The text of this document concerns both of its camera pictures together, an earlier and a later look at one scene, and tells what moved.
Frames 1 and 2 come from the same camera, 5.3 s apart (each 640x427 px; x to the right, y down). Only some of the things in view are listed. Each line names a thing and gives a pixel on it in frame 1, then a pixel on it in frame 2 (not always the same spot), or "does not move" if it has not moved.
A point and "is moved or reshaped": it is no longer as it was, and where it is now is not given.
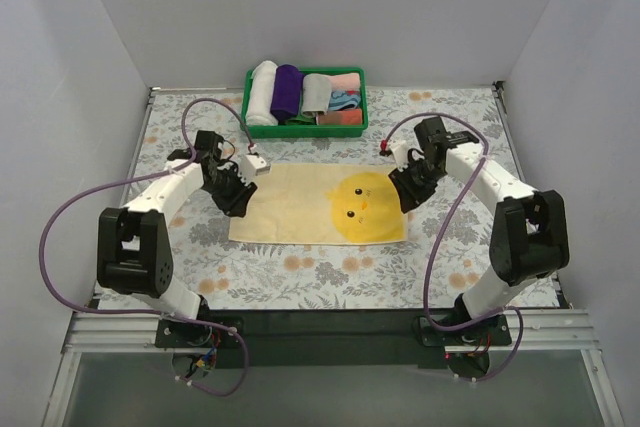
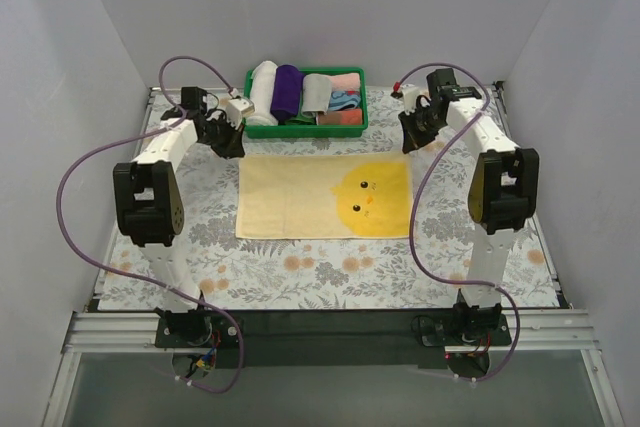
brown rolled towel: x=352 y=116 does not move
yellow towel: x=342 y=203 is moved or reshaped
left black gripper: x=233 y=191 → x=228 y=140
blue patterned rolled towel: x=344 y=100 does not move
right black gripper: x=413 y=183 → x=413 y=129
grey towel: x=316 y=93 does not move
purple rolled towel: x=286 y=92 does not move
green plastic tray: x=291 y=130 does not move
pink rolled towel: x=344 y=81 does not move
